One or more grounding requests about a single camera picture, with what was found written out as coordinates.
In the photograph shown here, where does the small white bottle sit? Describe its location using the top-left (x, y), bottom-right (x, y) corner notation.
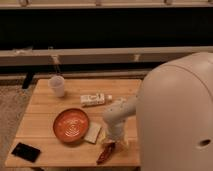
top-left (80, 93), bottom-right (113, 107)

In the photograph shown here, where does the red chili pepper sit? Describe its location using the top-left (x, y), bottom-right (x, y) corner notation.
top-left (96, 142), bottom-right (116, 164)

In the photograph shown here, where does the white sponge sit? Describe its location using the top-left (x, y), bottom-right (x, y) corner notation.
top-left (84, 122), bottom-right (102, 144)

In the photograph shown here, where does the white plastic cup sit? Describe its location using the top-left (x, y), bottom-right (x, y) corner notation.
top-left (48, 75), bottom-right (65, 97)

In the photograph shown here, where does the orange bowl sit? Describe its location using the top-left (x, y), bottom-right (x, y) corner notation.
top-left (53, 108), bottom-right (90, 143)

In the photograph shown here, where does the black phone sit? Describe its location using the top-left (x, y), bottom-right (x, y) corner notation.
top-left (12, 142), bottom-right (41, 162)

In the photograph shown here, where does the wooden table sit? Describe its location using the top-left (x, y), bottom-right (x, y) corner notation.
top-left (5, 79), bottom-right (141, 168)

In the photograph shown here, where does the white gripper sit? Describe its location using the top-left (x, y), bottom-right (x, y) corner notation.
top-left (104, 122), bottom-right (129, 148)

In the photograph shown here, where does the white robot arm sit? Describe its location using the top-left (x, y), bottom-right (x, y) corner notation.
top-left (103, 52), bottom-right (213, 171)

